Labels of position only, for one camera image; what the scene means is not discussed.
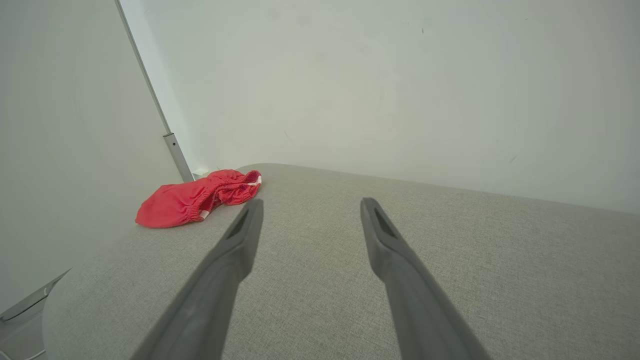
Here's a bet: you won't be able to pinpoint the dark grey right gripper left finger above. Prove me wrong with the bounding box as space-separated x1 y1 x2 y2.
131 198 264 360

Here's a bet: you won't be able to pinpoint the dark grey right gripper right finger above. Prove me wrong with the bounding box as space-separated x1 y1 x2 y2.
360 197 493 360

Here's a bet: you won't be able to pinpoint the red shorts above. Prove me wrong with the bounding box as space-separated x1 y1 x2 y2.
135 169 263 229

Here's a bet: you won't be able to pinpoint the grey metal pole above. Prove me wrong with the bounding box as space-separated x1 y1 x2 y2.
114 0 196 184

